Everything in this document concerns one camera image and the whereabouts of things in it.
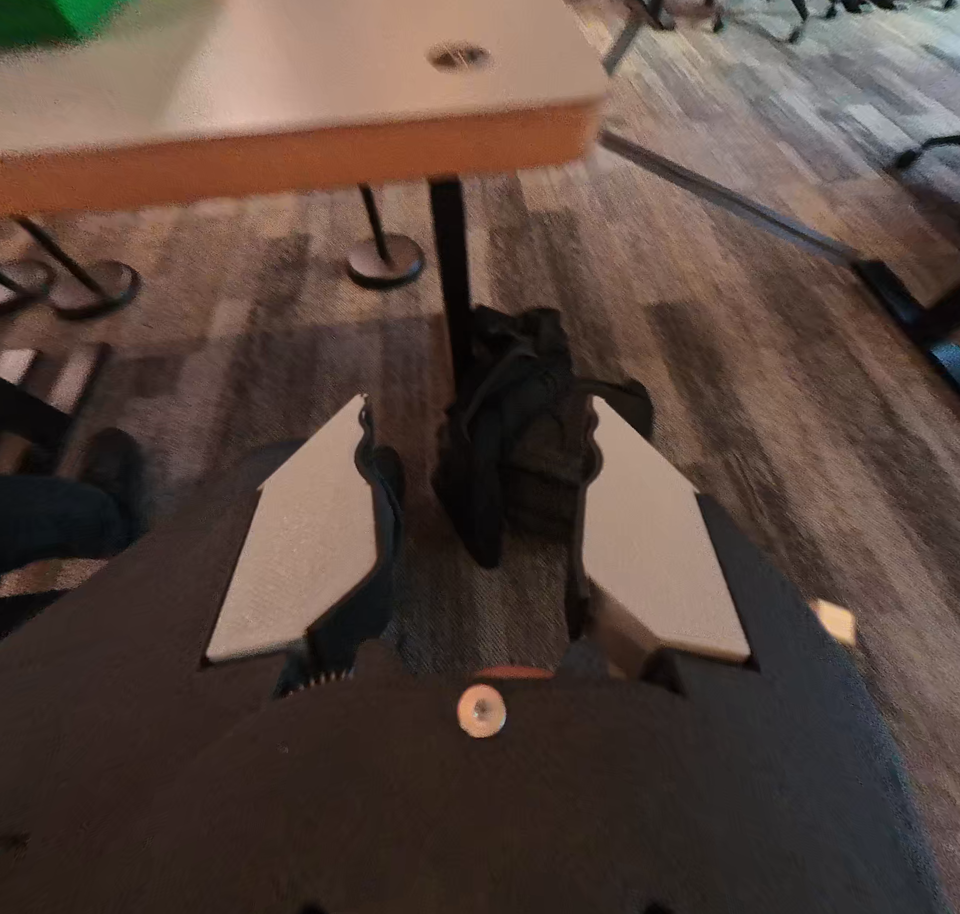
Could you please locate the black stanchion post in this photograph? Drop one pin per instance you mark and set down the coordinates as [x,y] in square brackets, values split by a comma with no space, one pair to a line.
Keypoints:
[90,288]
[382,254]

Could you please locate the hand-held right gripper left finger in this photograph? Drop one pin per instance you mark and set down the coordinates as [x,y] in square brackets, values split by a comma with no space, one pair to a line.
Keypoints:
[300,554]

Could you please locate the black desk leg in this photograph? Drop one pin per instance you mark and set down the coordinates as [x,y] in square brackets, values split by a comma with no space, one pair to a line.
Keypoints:
[451,277]

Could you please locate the small pale block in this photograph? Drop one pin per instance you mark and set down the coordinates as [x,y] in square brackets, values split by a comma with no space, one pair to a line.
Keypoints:
[834,622]

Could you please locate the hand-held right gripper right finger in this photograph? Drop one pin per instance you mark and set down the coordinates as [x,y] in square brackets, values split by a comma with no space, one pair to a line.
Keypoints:
[660,554]

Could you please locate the black backpack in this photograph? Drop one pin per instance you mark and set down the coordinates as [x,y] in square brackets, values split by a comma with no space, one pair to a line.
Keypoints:
[517,419]

